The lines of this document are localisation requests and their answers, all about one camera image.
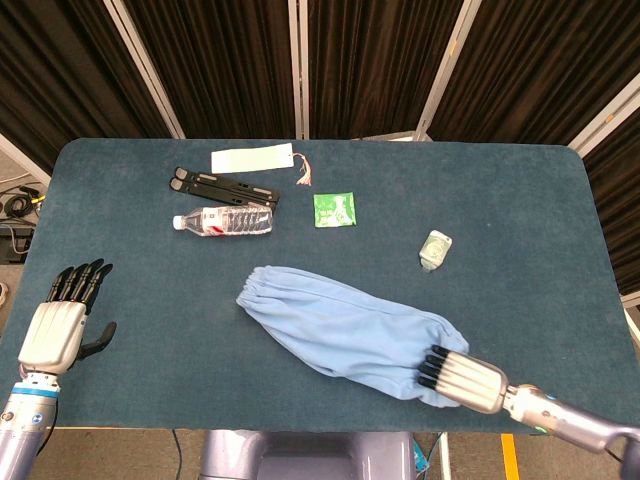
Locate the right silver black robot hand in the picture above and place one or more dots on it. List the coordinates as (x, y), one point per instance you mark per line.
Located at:
(470, 382)

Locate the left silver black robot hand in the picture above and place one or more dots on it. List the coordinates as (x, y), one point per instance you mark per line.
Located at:
(52, 335)

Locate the light blue sweatpants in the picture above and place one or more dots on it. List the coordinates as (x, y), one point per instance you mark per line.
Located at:
(340, 330)

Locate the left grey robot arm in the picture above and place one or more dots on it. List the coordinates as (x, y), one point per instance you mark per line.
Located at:
(25, 425)

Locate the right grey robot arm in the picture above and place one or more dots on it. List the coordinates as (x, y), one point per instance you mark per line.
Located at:
(565, 420)

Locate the purple grey robot base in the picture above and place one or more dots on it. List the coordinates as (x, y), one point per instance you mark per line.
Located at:
(310, 457)

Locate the white table leg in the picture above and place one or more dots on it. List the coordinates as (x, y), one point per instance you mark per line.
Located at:
(445, 457)

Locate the yellow floor tape strip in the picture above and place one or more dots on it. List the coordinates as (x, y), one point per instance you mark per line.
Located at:
(509, 457)

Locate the black box on floor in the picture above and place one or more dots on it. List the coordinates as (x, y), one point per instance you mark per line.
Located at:
(12, 245)

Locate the clear plastic water bottle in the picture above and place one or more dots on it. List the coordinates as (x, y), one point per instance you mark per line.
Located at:
(230, 220)

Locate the green square packet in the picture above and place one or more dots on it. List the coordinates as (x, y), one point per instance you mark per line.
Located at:
(334, 210)

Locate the black folding stand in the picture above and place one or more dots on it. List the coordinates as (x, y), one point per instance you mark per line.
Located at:
(225, 186)

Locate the pale bookmark with tassel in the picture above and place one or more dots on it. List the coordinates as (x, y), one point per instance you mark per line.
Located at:
(250, 157)

